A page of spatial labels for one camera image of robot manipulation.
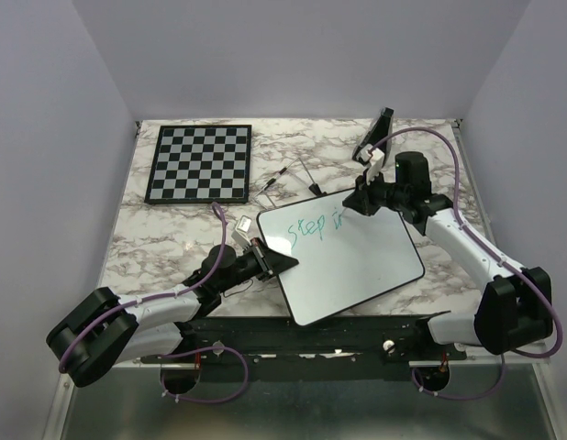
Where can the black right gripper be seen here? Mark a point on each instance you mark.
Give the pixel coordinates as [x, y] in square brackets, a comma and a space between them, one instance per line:
[361, 201]

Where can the black triangular stand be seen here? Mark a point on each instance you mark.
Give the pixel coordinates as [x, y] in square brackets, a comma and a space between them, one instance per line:
[379, 128]

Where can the white whiteboard black frame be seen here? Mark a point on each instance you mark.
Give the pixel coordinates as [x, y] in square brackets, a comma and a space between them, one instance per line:
[344, 258]

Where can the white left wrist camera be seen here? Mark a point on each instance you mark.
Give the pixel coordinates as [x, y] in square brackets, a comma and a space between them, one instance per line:
[241, 230]

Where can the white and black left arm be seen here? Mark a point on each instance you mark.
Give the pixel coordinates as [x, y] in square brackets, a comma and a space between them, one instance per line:
[108, 328]

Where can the black white checkerboard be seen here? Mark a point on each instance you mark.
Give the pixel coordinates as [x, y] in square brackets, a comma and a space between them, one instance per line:
[201, 164]

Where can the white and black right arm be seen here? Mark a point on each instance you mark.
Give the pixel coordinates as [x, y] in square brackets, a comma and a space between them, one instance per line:
[514, 310]

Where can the wire whiteboard easel stand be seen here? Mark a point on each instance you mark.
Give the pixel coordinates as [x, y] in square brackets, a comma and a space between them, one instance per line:
[292, 182]

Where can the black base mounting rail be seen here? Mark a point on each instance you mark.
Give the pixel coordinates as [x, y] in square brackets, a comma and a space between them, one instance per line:
[337, 348]

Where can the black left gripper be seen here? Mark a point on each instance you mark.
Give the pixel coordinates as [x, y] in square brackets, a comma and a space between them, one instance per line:
[270, 262]

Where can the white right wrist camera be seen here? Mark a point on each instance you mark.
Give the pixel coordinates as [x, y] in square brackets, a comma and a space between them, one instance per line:
[374, 159]

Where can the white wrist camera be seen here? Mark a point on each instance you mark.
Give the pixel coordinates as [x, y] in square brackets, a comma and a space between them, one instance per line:
[241, 230]
[374, 159]

